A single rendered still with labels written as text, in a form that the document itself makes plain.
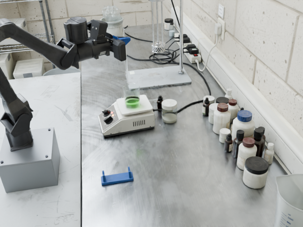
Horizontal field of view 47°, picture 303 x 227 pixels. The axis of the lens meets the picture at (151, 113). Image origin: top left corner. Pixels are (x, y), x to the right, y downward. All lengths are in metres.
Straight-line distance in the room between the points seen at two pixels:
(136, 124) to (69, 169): 0.30
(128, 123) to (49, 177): 0.35
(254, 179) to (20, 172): 0.69
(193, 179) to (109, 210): 0.27
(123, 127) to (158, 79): 0.46
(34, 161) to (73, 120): 0.40
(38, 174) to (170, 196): 0.40
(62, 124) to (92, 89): 0.30
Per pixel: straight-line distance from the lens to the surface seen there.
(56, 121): 1.44
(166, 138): 1.27
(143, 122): 1.28
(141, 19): 3.71
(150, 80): 1.65
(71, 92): 1.65
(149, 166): 1.14
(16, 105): 1.05
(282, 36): 1.19
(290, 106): 1.18
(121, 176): 1.10
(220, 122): 1.26
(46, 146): 1.11
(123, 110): 1.28
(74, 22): 1.06
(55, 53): 1.04
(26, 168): 1.09
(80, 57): 1.09
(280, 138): 1.17
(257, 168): 1.05
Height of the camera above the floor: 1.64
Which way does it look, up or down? 32 degrees down
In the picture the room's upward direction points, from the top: 3 degrees counter-clockwise
